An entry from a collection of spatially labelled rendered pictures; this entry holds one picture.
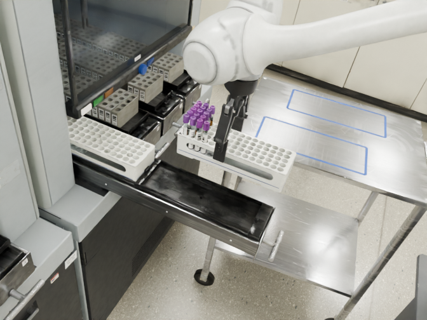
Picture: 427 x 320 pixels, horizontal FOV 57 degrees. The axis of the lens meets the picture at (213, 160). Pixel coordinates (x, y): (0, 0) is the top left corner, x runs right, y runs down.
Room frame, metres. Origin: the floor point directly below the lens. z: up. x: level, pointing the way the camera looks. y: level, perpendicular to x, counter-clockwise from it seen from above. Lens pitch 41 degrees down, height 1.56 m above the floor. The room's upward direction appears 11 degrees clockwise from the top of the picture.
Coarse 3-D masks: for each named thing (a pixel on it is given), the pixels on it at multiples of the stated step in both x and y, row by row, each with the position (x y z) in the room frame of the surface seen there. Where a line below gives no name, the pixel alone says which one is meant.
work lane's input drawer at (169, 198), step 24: (96, 168) 0.74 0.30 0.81; (168, 168) 0.79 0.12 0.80; (120, 192) 0.70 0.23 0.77; (144, 192) 0.69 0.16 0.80; (168, 192) 0.71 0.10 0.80; (192, 192) 0.72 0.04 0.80; (216, 192) 0.74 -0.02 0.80; (168, 216) 0.66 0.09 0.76; (192, 216) 0.64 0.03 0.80; (216, 216) 0.66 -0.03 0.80; (240, 216) 0.67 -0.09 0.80; (264, 216) 0.67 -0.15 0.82; (240, 240) 0.60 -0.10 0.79; (264, 240) 0.65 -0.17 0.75
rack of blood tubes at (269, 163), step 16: (208, 144) 0.78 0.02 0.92; (240, 144) 0.80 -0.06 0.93; (256, 144) 0.81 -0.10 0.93; (272, 144) 0.82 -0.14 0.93; (208, 160) 0.77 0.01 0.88; (224, 160) 0.80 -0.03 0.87; (240, 160) 0.75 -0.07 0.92; (256, 160) 0.75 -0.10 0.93; (272, 160) 0.76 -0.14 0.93; (288, 160) 0.77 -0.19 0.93; (240, 176) 0.74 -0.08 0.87; (256, 176) 0.73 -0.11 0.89; (272, 176) 0.77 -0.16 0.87
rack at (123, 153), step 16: (80, 128) 0.83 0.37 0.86; (96, 128) 0.83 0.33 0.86; (112, 128) 0.84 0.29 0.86; (80, 144) 0.76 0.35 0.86; (96, 144) 0.77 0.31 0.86; (112, 144) 0.78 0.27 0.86; (128, 144) 0.79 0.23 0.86; (144, 144) 0.80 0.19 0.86; (96, 160) 0.75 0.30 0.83; (112, 160) 0.73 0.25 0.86; (128, 160) 0.73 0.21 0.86; (144, 160) 0.75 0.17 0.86; (128, 176) 0.72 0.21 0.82
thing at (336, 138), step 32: (256, 96) 1.23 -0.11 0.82; (288, 96) 1.27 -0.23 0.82; (320, 96) 1.31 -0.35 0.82; (256, 128) 1.03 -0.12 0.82; (288, 128) 1.07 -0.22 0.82; (320, 128) 1.10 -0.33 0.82; (352, 128) 1.14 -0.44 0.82; (384, 128) 1.17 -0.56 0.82; (416, 128) 1.21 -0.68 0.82; (320, 160) 0.93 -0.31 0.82; (352, 160) 0.96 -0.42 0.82; (384, 160) 0.99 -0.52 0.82; (416, 160) 1.02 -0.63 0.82; (256, 192) 1.30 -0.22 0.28; (384, 192) 0.85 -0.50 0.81; (416, 192) 0.87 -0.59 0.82; (288, 224) 1.14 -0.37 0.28; (320, 224) 1.18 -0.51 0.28; (352, 224) 1.21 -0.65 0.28; (256, 256) 0.95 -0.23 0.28; (288, 256) 0.98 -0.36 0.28; (320, 256) 1.01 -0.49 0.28; (352, 256) 1.04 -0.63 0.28; (384, 256) 0.83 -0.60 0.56; (352, 288) 0.88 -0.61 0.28
